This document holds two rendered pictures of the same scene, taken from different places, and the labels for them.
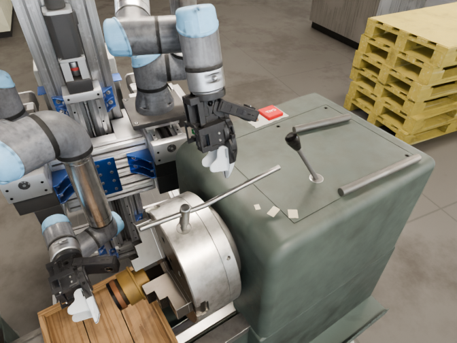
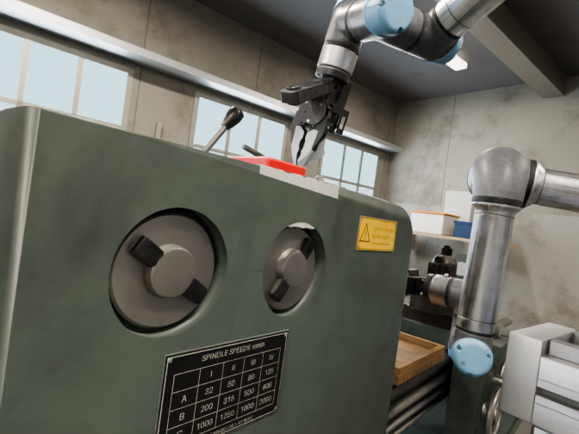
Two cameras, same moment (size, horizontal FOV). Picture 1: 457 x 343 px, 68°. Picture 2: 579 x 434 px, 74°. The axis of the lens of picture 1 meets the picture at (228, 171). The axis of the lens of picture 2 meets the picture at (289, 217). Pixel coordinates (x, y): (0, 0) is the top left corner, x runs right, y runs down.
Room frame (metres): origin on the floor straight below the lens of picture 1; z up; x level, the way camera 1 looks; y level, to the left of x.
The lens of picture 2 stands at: (1.38, -0.22, 1.21)
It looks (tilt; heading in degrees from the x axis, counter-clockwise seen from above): 0 degrees down; 164
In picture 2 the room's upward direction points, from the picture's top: 8 degrees clockwise
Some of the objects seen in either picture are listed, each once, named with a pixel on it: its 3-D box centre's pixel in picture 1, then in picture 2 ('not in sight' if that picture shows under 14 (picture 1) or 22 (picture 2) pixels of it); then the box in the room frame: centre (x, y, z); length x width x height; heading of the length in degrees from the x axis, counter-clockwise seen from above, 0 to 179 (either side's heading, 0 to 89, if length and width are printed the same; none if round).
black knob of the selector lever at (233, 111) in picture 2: (292, 141); (233, 119); (0.64, -0.15, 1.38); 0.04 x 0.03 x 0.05; 123
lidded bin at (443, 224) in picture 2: not in sight; (433, 223); (-2.61, 2.74, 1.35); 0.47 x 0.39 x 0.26; 24
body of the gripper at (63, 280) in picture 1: (70, 277); (411, 282); (0.48, 0.40, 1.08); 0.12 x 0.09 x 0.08; 33
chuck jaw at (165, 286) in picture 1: (174, 297); not in sight; (0.42, 0.13, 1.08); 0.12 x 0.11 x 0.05; 33
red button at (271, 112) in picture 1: (270, 113); (267, 170); (0.97, -0.14, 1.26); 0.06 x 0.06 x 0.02; 33
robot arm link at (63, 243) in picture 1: (65, 252); (440, 288); (0.55, 0.44, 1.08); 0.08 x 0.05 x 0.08; 123
